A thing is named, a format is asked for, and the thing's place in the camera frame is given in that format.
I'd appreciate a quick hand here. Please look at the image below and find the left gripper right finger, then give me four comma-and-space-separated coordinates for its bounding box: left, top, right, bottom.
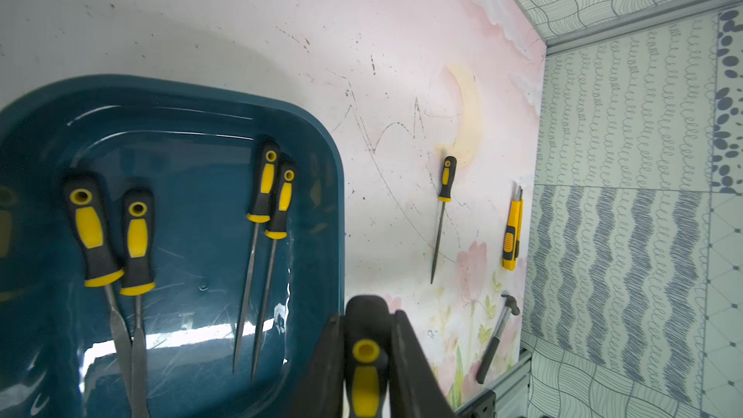
390, 311, 456, 417

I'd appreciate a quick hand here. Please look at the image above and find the yellow utility knife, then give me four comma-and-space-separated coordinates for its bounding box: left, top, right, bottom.
502, 186, 524, 271

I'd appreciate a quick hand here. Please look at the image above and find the hammer with black handle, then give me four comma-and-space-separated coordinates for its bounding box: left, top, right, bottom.
475, 293, 520, 384

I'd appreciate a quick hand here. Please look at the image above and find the teal plastic storage box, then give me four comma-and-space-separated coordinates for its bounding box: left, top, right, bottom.
1, 75, 346, 417

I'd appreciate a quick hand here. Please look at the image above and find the aluminium rail frame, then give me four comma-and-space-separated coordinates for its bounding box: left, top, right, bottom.
456, 348, 533, 418

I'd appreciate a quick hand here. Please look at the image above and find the file tool yellow black handle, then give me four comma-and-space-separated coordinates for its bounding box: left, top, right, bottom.
251, 162, 296, 379
232, 141, 281, 373
344, 295, 391, 417
430, 156, 458, 284
62, 173, 133, 401
120, 188, 156, 417

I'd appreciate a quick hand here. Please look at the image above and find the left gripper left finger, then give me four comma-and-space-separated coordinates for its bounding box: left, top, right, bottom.
284, 313, 346, 418

